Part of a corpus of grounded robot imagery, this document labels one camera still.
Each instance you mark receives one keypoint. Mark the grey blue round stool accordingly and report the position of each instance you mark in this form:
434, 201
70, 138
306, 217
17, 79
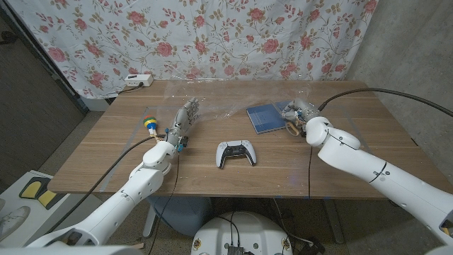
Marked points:
184, 212

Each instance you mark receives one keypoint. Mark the clear cling film sheet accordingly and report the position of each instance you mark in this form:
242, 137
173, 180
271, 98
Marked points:
226, 97

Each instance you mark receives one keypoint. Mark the white sneaker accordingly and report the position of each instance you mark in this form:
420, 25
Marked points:
12, 221

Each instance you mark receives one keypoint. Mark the black door frame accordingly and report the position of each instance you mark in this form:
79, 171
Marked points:
46, 67

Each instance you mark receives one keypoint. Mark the black floor power adapter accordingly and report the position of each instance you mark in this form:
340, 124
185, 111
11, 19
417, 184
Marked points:
313, 248

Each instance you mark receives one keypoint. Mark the colourful striped wooden maraca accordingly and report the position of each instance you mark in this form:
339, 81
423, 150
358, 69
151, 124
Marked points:
150, 123

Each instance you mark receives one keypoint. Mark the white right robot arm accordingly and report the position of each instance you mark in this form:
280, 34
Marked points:
382, 177

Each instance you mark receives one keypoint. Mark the white table leg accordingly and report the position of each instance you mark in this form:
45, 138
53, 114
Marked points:
150, 221

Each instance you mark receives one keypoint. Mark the white mat yellow footprints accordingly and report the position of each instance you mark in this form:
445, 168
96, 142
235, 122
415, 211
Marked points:
33, 187

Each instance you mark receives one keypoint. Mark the white black game controller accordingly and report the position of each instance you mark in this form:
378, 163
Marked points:
235, 150

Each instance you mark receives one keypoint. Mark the white power strip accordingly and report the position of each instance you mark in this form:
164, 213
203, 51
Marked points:
138, 80

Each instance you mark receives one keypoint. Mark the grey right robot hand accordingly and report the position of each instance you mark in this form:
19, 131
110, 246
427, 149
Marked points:
304, 110

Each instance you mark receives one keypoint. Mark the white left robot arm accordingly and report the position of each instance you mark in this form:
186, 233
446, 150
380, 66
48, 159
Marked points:
124, 198

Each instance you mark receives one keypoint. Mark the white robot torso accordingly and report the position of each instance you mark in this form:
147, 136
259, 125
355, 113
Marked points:
247, 233

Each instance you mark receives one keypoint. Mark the blue notebook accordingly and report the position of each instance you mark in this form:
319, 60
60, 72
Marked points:
265, 118

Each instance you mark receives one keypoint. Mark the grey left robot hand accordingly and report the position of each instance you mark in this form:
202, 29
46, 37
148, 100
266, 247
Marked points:
184, 117

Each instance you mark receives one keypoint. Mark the grey table leg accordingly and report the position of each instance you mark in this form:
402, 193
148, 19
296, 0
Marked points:
332, 219

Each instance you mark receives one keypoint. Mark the floral print backdrop cloth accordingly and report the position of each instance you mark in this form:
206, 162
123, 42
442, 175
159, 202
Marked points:
212, 35

